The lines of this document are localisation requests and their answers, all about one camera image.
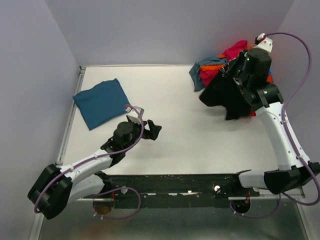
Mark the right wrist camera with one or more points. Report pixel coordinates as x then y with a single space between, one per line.
263 42

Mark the aluminium frame rail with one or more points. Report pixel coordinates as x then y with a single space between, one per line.
39 218

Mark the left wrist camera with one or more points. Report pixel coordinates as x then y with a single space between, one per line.
132 116

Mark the grey blue t shirt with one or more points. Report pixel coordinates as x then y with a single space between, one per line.
195 70

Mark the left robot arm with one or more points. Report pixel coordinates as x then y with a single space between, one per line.
58 186

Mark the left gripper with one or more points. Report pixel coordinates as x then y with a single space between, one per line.
152 134

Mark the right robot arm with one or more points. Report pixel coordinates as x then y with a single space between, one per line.
294 167

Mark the orange t shirt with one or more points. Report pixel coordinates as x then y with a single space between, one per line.
208 72

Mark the black t shirt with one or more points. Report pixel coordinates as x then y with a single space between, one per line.
223 91

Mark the folded blue t shirt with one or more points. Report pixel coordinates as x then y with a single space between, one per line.
101 103

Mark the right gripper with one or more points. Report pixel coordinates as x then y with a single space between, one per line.
233 67

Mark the magenta t shirt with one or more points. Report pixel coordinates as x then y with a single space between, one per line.
239 43

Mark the red t shirt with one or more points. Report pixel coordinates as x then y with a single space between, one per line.
252 113

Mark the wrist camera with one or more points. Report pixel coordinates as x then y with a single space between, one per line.
263 42
132 116

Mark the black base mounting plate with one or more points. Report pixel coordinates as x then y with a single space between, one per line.
163 191

